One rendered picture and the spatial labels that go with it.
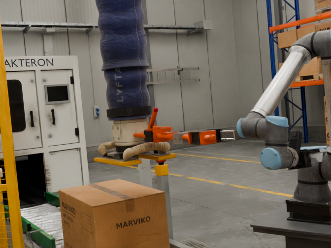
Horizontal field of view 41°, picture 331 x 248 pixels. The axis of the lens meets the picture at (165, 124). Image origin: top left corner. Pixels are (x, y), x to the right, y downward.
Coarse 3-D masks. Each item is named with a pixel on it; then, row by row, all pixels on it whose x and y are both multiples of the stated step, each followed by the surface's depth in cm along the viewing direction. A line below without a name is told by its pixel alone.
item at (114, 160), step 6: (102, 156) 224; (108, 156) 220; (114, 156) 220; (120, 156) 208; (102, 162) 218; (108, 162) 212; (114, 162) 206; (120, 162) 201; (126, 162) 200; (132, 162) 201; (138, 162) 203
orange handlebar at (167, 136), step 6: (156, 126) 248; (162, 126) 243; (168, 126) 238; (168, 132) 188; (174, 132) 188; (162, 138) 190; (168, 138) 185; (186, 138) 174; (204, 138) 164; (210, 138) 164
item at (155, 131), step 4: (156, 128) 203; (164, 128) 196; (168, 128) 197; (144, 132) 198; (148, 132) 195; (152, 132) 194; (156, 132) 194; (160, 132) 195; (164, 132) 196; (148, 136) 197; (152, 136) 194; (144, 140) 199; (148, 140) 196; (152, 140) 194; (156, 140) 194; (160, 140) 195; (164, 140) 196; (168, 140) 197
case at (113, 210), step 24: (72, 192) 248; (96, 192) 242; (120, 192) 237; (144, 192) 231; (72, 216) 241; (96, 216) 211; (120, 216) 217; (144, 216) 223; (72, 240) 246; (96, 240) 211; (120, 240) 217; (144, 240) 223; (168, 240) 230
